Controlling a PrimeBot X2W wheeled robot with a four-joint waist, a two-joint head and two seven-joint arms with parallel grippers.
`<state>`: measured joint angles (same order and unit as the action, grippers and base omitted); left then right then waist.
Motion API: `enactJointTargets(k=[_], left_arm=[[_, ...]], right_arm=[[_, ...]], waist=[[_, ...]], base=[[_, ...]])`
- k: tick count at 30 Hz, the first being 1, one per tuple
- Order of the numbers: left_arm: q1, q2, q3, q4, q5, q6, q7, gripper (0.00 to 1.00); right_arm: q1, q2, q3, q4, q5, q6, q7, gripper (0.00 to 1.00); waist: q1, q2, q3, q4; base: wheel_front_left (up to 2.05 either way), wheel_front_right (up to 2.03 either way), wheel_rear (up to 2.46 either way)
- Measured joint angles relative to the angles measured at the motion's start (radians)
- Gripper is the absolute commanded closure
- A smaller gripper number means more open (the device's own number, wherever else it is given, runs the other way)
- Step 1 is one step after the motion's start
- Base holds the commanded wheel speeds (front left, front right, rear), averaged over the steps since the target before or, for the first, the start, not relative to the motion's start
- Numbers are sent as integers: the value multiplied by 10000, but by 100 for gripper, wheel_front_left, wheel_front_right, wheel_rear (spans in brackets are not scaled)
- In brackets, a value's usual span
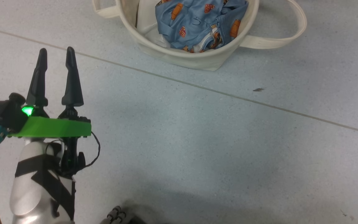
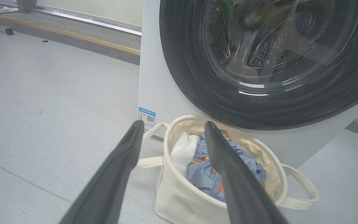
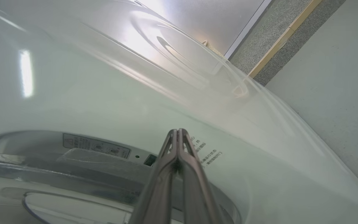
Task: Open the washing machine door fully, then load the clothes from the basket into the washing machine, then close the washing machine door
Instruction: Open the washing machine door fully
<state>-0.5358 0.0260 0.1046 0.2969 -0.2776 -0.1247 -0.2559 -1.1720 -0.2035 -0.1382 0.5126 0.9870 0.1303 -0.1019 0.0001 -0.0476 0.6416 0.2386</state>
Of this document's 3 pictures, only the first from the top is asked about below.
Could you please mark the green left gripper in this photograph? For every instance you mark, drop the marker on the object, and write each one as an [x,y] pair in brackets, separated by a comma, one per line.
[54,127]

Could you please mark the blue printed clothes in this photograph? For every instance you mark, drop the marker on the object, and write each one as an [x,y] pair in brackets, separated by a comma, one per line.
[197,21]

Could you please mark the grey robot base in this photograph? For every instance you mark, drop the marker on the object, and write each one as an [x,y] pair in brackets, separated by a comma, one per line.
[117,215]

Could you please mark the cream fabric laundry basket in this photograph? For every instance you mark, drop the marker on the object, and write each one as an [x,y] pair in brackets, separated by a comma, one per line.
[197,59]

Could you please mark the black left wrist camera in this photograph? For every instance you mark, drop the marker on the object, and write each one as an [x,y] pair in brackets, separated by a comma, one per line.
[2,113]

